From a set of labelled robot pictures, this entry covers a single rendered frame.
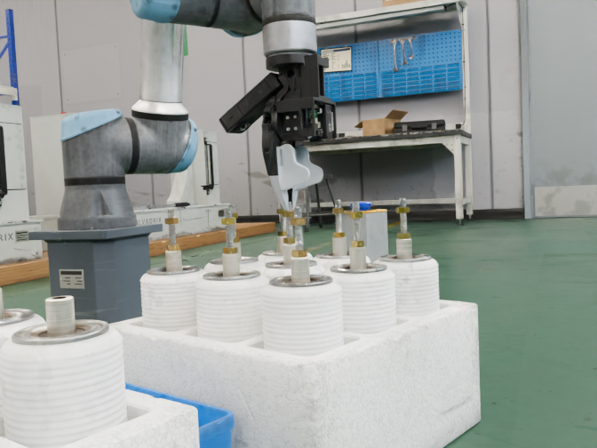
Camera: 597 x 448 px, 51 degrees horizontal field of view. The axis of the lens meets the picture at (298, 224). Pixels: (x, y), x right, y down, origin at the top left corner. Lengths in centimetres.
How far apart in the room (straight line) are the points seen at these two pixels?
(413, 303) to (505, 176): 500
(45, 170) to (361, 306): 297
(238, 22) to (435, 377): 58
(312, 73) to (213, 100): 594
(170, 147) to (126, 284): 29
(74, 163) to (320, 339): 71
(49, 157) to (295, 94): 281
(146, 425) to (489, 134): 550
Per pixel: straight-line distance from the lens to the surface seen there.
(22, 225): 314
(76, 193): 128
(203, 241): 423
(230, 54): 678
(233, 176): 665
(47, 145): 363
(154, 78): 132
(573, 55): 594
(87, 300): 125
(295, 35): 89
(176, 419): 55
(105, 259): 123
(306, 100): 86
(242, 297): 79
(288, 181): 88
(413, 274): 90
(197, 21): 96
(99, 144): 127
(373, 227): 115
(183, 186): 450
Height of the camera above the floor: 36
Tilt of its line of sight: 3 degrees down
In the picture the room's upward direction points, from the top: 3 degrees counter-clockwise
